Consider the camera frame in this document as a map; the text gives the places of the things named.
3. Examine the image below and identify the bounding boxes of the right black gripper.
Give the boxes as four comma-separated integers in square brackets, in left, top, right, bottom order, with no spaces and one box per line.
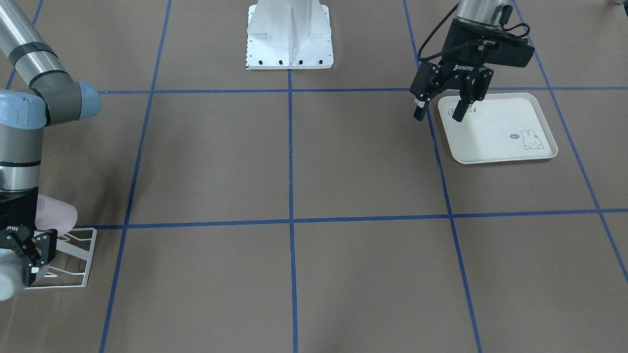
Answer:
[0,189,58,287]

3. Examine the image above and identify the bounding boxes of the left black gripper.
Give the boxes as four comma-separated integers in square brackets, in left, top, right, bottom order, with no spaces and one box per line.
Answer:
[410,19,504,122]

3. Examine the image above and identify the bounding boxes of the pink plastic cup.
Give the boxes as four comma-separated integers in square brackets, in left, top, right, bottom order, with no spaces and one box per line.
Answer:
[34,194,78,235]

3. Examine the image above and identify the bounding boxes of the grey plastic cup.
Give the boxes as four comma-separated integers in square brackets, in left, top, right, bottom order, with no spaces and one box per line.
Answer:
[0,250,27,301]

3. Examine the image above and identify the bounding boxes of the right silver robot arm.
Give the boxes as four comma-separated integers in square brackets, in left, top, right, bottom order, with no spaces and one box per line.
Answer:
[1,0,101,300]

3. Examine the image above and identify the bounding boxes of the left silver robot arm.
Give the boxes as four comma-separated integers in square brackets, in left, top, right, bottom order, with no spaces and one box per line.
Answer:
[410,0,534,122]

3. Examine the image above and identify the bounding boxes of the cream plastic tray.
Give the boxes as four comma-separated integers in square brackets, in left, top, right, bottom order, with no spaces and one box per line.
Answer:
[438,93,558,165]

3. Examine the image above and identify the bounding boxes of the white wire cup rack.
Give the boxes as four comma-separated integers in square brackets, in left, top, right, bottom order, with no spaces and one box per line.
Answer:
[27,227,97,290]

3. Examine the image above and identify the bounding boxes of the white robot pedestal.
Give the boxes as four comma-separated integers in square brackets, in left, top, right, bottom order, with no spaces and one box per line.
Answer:
[245,0,334,70]

